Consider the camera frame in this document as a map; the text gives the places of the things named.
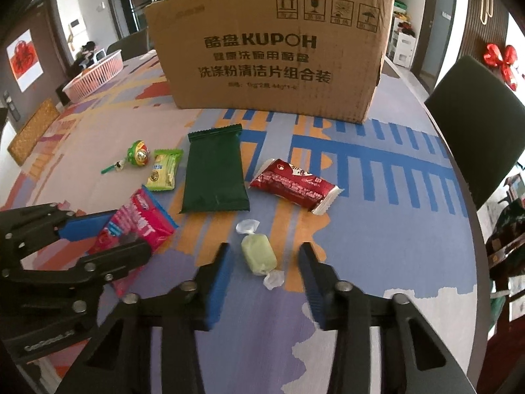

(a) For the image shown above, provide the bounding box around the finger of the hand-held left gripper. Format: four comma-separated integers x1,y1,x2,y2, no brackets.
0,202,119,242
66,240,151,287

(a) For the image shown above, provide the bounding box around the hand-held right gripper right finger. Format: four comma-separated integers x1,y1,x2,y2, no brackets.
298,242,469,394

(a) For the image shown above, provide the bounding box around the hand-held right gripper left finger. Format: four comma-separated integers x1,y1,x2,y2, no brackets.
53,242,235,394

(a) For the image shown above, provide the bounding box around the pink snack packet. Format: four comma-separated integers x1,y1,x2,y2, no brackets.
87,186,180,255

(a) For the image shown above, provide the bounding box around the pale green candy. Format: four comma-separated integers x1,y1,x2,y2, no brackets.
236,219,285,290

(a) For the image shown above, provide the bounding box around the brown cardboard box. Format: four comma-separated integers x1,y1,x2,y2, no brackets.
144,0,396,126

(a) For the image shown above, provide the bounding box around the colourful foam puzzle mat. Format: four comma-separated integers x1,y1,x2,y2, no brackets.
0,49,480,394

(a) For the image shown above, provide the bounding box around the green lollipop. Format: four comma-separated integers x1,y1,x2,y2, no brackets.
101,140,152,174

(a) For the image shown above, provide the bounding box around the yellow-green snack packet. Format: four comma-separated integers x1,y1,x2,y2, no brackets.
147,149,184,191

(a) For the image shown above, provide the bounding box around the red snack packet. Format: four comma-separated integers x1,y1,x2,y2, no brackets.
249,158,344,215

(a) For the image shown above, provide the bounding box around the woven rattan tissue box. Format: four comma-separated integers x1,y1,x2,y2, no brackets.
7,98,61,167

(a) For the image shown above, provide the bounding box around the dark green snack packet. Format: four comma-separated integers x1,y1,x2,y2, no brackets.
179,125,251,214

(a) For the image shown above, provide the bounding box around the white slatted basket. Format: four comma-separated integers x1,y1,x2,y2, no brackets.
62,50,124,101

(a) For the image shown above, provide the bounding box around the dark plush toy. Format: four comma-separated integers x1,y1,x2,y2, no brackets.
74,41,98,69

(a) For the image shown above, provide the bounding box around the red paper door poster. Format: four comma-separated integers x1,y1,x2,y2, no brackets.
6,30,44,91

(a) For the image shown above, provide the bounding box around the dark upholstered chair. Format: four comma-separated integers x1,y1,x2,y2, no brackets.
424,55,525,210
107,29,150,61

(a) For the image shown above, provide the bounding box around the dark patterned bag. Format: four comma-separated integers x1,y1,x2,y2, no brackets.
486,172,525,325

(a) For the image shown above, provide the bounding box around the brown wooden door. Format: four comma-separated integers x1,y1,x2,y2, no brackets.
0,0,74,107

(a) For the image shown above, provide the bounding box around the white toy shelf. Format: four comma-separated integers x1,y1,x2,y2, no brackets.
388,0,417,68

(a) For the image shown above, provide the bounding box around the dark interior door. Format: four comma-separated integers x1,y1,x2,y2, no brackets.
412,0,464,78

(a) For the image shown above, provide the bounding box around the red foil balloon bunch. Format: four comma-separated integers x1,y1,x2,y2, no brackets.
482,43,519,90

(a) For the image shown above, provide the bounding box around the dark wood slat panel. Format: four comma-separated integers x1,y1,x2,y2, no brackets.
465,0,509,78

